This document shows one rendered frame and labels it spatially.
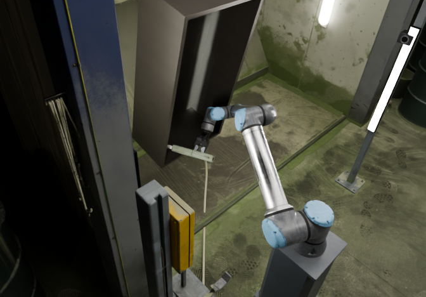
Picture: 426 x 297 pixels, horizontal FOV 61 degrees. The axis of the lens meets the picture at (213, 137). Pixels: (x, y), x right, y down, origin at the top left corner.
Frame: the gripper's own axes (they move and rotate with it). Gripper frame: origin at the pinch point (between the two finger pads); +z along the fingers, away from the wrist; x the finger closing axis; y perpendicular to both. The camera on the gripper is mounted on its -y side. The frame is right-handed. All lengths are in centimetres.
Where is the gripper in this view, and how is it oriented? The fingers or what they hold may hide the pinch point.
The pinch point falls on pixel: (197, 156)
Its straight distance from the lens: 255.5
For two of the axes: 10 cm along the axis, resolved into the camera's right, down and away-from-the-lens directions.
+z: -3.0, 9.4, -1.2
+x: -9.3, -2.7, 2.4
